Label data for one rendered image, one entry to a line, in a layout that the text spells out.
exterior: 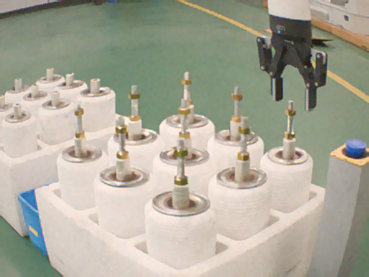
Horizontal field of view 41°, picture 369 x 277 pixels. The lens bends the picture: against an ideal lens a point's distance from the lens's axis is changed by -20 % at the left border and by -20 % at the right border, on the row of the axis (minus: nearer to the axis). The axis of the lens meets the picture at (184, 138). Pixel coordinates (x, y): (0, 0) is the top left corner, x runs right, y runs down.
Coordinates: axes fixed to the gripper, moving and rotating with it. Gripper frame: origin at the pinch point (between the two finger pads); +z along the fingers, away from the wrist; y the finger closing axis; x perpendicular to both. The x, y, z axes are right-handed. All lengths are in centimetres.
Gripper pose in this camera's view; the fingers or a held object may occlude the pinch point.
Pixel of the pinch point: (293, 97)
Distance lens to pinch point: 90.5
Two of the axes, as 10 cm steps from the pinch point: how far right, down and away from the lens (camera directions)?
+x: 7.1, -2.4, 6.6
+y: 7.0, 2.4, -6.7
